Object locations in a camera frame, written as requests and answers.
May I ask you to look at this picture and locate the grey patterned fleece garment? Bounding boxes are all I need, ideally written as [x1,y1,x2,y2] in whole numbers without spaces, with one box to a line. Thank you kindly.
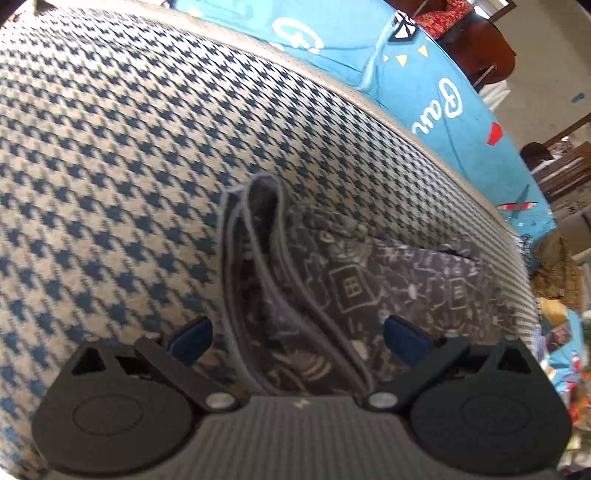
[218,173,516,398]

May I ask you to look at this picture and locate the yellow cushion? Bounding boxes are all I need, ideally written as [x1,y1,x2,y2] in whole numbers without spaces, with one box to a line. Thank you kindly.
[538,297,568,328]

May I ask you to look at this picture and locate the houndstooth sofa cushion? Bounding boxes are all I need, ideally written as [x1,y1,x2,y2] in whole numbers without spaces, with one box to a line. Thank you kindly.
[1,7,538,479]

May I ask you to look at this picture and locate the white tablecloth table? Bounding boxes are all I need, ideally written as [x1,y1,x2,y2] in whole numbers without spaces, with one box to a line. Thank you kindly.
[479,80,511,112]

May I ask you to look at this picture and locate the dark wooden chair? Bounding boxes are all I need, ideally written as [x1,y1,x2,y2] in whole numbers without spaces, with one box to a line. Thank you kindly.
[437,14,516,92]

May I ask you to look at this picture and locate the blue cartoon print pillow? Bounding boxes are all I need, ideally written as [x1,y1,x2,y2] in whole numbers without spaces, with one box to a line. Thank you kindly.
[172,0,556,240]

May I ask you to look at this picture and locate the red floral cloth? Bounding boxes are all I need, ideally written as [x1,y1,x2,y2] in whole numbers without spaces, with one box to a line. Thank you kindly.
[413,0,474,39]

